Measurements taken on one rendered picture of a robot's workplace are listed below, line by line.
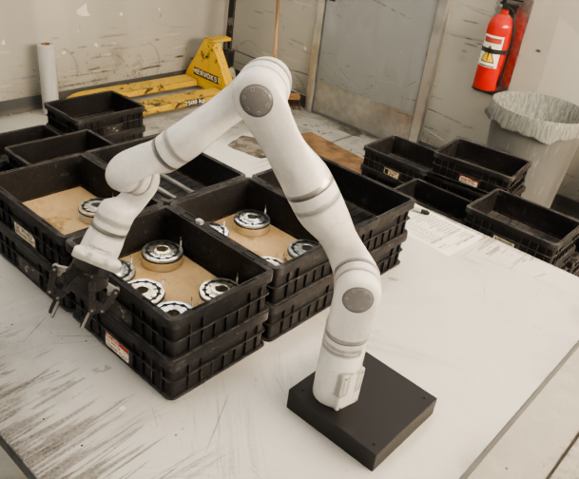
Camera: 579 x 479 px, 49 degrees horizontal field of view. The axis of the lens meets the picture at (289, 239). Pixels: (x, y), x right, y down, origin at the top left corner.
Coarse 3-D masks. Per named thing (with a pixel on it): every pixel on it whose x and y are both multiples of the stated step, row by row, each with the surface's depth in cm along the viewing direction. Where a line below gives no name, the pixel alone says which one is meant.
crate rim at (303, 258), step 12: (240, 180) 183; (252, 180) 184; (204, 192) 174; (276, 192) 179; (192, 216) 162; (228, 240) 153; (252, 252) 150; (312, 252) 153; (324, 252) 157; (288, 264) 147; (300, 264) 151; (276, 276) 146
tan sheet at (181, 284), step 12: (192, 264) 161; (144, 276) 154; (156, 276) 155; (168, 276) 156; (180, 276) 156; (192, 276) 157; (204, 276) 157; (168, 288) 151; (180, 288) 152; (192, 288) 152; (168, 300) 147; (180, 300) 148
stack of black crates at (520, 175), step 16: (448, 144) 318; (464, 144) 328; (480, 144) 323; (448, 160) 305; (464, 160) 331; (480, 160) 326; (496, 160) 320; (512, 160) 315; (528, 160) 312; (432, 176) 315; (448, 176) 309; (464, 176) 304; (480, 176) 300; (496, 176) 294; (512, 176) 292; (464, 192) 306; (480, 192) 328; (512, 192) 303
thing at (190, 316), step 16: (160, 208) 164; (192, 224) 159; (224, 240) 153; (112, 272) 137; (272, 272) 144; (128, 288) 133; (240, 288) 137; (256, 288) 141; (144, 304) 130; (208, 304) 131; (224, 304) 135; (160, 320) 127; (176, 320) 125; (192, 320) 129
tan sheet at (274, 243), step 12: (228, 216) 185; (228, 228) 178; (276, 228) 181; (240, 240) 173; (252, 240) 174; (264, 240) 175; (276, 240) 175; (288, 240) 176; (264, 252) 170; (276, 252) 170
